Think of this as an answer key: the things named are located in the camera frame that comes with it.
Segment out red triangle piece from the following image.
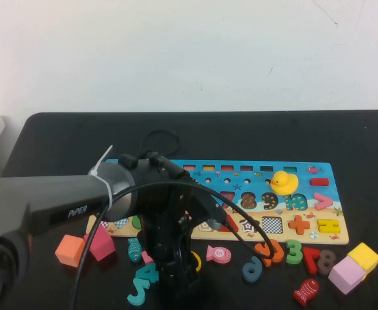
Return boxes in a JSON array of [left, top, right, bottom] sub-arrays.
[[219, 214, 239, 233]]

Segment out yellow cube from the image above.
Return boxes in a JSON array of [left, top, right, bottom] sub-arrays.
[[346, 242, 378, 280]]

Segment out green number three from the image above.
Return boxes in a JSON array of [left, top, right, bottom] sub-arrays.
[[284, 239, 303, 265]]

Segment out red wooden fish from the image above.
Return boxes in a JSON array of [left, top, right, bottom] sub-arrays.
[[292, 278, 319, 306]]

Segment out teal number four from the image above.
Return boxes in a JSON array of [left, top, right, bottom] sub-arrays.
[[136, 263, 160, 284]]

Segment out pink greater-than sign piece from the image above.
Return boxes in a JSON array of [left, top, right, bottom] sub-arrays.
[[313, 192, 333, 211]]

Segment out orange number ten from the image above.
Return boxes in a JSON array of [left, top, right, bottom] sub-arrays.
[[253, 238, 286, 267]]

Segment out magenta cube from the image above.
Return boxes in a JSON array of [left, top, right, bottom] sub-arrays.
[[83, 225, 116, 262]]

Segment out red number seven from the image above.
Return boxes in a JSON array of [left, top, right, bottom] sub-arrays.
[[301, 247, 321, 274]]

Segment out teal hook-shaped number piece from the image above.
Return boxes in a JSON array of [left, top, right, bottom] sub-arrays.
[[127, 278, 151, 307]]

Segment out pink wooden fish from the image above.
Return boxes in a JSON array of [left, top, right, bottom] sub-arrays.
[[205, 244, 232, 263]]

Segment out orange cube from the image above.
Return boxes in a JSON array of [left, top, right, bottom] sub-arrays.
[[54, 234, 87, 268]]

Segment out yellow number six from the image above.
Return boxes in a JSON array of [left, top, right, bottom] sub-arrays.
[[191, 251, 203, 273]]

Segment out teal wooden fish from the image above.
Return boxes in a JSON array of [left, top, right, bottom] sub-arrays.
[[127, 237, 142, 263]]

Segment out black cable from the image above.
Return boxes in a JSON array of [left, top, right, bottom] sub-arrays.
[[68, 129, 282, 310]]

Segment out dark blue number nine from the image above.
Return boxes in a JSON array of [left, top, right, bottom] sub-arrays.
[[242, 256, 263, 284]]

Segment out white zip tie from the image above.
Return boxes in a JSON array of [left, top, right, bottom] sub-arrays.
[[87, 145, 114, 220]]

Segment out light pink cube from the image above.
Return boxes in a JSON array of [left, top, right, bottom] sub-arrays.
[[327, 256, 366, 295]]

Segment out yellow equals sign piece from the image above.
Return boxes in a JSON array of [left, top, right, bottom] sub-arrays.
[[317, 218, 340, 234]]

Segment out brown number eight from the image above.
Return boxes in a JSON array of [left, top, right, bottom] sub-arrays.
[[316, 250, 336, 275]]

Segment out orange plus sign piece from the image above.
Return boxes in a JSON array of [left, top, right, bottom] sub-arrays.
[[287, 214, 310, 235]]

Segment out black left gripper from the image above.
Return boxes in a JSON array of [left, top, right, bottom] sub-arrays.
[[140, 190, 205, 310]]

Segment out blue wooden number puzzle board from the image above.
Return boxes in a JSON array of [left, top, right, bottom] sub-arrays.
[[85, 158, 350, 245]]

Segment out yellow rubber duck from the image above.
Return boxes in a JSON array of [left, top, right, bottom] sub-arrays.
[[269, 170, 299, 196]]

